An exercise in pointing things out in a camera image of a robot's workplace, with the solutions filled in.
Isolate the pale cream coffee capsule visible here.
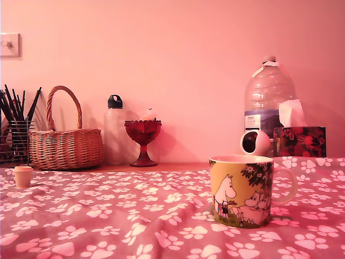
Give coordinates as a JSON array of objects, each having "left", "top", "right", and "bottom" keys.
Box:
[{"left": 13, "top": 166, "right": 33, "bottom": 189}]

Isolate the red glass goblet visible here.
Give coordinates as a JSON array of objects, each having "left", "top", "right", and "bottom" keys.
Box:
[{"left": 123, "top": 120, "right": 163, "bottom": 167}]

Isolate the white bottle with black cap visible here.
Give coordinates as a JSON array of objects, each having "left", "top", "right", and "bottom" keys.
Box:
[{"left": 103, "top": 94, "right": 127, "bottom": 166}]

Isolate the cartoon print mug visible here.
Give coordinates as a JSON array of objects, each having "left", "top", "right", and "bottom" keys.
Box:
[{"left": 209, "top": 155, "right": 299, "bottom": 229}]

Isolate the large clear water bottle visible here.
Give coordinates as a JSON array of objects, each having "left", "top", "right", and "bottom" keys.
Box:
[{"left": 244, "top": 56, "right": 296, "bottom": 142}]

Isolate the paw print cloth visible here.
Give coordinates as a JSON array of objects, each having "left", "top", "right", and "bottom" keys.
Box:
[{"left": 0, "top": 156, "right": 345, "bottom": 259}]

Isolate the white tissue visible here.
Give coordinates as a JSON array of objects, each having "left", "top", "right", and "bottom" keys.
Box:
[{"left": 278, "top": 99, "right": 307, "bottom": 127}]

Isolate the floral tissue box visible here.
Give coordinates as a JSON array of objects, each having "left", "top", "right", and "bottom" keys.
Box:
[{"left": 273, "top": 126, "right": 327, "bottom": 158}]

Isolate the black chopstick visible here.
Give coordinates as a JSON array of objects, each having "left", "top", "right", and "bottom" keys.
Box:
[
  {"left": 0, "top": 90, "right": 13, "bottom": 122},
  {"left": 19, "top": 90, "right": 26, "bottom": 121},
  {"left": 4, "top": 84, "right": 19, "bottom": 122},
  {"left": 26, "top": 86, "right": 43, "bottom": 121}
]

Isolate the small white round camera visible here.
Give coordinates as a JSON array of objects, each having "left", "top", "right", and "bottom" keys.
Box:
[{"left": 239, "top": 130, "right": 272, "bottom": 157}]

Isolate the wicker basket with handle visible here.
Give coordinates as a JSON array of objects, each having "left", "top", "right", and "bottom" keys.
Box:
[{"left": 28, "top": 85, "right": 105, "bottom": 171}]

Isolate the wire utensil rack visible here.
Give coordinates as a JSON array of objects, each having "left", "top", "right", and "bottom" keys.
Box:
[{"left": 0, "top": 120, "right": 36, "bottom": 167}]

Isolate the white wall switch plate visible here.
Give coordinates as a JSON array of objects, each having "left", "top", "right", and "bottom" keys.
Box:
[{"left": 0, "top": 32, "right": 22, "bottom": 58}]

